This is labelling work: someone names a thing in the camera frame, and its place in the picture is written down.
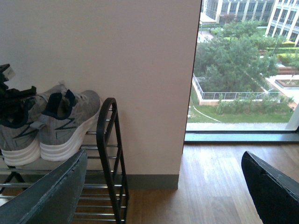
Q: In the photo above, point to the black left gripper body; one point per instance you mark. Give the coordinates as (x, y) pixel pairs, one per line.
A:
(11, 98)

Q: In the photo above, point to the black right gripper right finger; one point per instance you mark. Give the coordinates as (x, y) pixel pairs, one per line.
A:
(274, 194)

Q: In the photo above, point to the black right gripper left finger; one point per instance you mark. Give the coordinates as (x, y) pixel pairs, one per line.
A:
(52, 199)

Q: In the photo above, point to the grey sneaker one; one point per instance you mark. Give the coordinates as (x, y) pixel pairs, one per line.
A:
(65, 120)
(19, 142)

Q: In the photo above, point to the black metal shoe rack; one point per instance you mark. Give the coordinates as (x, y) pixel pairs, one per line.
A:
(104, 196)

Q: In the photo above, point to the black window frame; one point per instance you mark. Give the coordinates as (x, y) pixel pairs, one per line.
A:
(245, 82)

